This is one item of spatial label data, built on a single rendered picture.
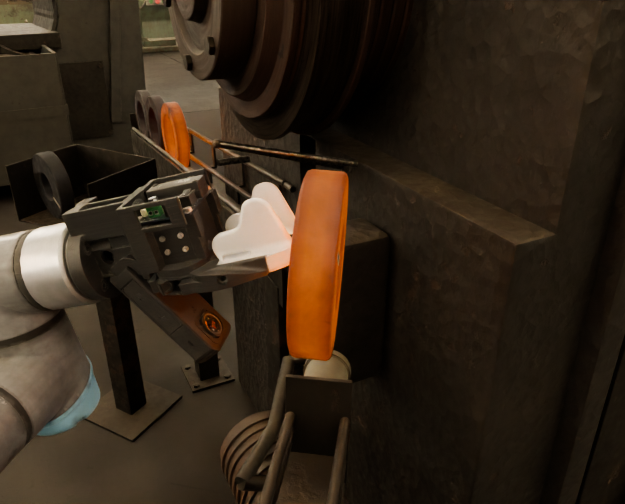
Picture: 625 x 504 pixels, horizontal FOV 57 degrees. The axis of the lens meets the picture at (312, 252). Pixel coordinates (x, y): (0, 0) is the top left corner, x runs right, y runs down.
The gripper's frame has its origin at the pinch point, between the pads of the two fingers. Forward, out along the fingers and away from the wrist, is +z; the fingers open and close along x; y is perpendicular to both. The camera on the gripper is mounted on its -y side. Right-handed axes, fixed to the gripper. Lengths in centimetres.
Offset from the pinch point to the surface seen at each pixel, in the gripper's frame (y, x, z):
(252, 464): -32.7, 9.6, -18.4
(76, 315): -64, 119, -124
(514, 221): -9.9, 19.4, 17.4
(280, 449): -22.5, 1.1, -9.9
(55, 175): -3, 69, -71
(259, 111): 4.7, 39.8, -13.2
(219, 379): -78, 91, -64
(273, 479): -22.1, -3.1, -9.6
